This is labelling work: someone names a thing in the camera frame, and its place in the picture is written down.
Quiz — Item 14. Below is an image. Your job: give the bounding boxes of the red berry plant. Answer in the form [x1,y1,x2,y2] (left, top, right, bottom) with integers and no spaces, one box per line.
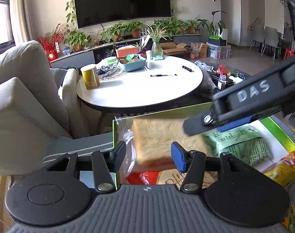
[38,24,66,62]

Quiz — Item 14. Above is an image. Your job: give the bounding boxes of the clear storage box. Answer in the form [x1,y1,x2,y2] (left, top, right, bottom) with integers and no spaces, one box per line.
[207,42,232,60]

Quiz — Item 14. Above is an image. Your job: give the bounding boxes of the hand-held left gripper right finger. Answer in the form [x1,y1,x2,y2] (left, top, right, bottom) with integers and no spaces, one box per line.
[170,141,250,193]

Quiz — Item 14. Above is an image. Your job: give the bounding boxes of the beige curtain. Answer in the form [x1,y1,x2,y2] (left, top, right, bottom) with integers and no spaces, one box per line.
[10,0,32,44]

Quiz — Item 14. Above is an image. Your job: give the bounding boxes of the dark round coffee table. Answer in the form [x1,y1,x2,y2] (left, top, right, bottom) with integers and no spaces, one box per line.
[196,60,253,93]

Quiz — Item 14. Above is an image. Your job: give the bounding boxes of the green cardboard box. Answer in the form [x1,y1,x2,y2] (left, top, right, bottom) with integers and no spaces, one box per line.
[112,101,295,192]

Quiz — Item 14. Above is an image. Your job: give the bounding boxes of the glass vase with spider plant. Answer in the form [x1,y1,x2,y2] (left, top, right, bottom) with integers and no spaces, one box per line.
[146,24,172,57]

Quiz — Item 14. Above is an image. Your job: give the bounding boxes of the red round cake snack packet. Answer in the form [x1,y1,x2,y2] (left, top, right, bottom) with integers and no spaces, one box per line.
[126,170,219,191]

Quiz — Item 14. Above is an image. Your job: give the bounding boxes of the grey dining chair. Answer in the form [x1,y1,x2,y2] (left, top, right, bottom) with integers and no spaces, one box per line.
[249,24,266,52]
[262,26,283,62]

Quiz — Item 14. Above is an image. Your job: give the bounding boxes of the row of green potted plants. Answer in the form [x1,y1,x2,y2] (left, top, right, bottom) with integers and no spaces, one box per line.
[63,17,200,53]

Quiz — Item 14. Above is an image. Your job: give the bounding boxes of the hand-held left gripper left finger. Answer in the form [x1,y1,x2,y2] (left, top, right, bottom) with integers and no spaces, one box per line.
[46,141,127,193]

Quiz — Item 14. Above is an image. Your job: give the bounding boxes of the grey television cabinet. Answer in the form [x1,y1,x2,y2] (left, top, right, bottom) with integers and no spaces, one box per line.
[50,33,203,69]

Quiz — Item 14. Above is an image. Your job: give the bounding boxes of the green ivy vine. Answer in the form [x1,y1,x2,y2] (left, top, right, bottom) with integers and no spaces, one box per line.
[65,0,177,26]

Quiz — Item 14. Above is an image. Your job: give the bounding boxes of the white round table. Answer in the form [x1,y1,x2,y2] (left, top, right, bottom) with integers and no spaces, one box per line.
[76,54,204,114]

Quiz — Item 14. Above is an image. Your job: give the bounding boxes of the large leaf plant white pot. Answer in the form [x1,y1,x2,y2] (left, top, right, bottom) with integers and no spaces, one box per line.
[197,10,228,41]

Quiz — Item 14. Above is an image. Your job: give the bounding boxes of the pen holder with pens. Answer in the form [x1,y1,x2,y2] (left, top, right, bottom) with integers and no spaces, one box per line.
[139,35,151,54]

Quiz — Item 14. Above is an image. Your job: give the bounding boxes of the plastic bag of oranges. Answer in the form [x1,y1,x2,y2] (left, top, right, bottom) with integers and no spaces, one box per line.
[190,42,208,59]

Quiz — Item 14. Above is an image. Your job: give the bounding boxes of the glass plate with sweets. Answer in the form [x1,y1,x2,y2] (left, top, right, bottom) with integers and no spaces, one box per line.
[96,64,124,81]

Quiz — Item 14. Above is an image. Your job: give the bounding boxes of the small clear jar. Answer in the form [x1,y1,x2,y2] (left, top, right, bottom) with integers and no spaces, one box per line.
[217,74,227,91]

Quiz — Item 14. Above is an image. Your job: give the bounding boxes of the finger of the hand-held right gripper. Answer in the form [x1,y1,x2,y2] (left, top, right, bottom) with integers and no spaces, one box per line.
[182,110,260,137]

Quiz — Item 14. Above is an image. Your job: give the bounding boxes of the clear crinkled plastic bag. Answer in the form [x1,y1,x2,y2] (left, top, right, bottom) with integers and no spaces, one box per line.
[194,60,216,93]

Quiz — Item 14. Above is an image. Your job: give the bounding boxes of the yellow red striped snack packet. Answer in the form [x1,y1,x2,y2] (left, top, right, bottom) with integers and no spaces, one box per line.
[263,149,295,188]

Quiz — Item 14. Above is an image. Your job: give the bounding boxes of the blue plastic basket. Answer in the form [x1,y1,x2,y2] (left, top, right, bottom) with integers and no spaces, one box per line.
[117,54,147,72]

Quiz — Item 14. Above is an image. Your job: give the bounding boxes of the toast slice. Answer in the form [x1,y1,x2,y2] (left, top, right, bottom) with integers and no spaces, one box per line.
[114,116,211,176]

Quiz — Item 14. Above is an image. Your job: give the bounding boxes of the light fabric sofa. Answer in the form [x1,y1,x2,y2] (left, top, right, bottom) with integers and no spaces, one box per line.
[0,40,114,176]

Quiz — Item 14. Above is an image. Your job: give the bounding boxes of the yellow tin can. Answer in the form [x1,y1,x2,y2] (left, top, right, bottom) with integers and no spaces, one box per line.
[80,63,101,90]

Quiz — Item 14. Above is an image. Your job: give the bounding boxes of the green and black box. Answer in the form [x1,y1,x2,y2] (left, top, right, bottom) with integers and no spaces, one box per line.
[208,35,227,47]

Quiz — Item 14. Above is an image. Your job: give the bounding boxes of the orange plastic box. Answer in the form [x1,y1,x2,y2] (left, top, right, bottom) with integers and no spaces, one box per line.
[115,45,140,59]

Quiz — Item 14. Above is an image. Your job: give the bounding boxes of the open cardboard box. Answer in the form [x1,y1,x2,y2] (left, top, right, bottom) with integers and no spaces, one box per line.
[159,42,188,56]

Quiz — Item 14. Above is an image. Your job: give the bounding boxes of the black flat television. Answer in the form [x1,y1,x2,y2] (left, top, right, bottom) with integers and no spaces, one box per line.
[74,0,172,29]

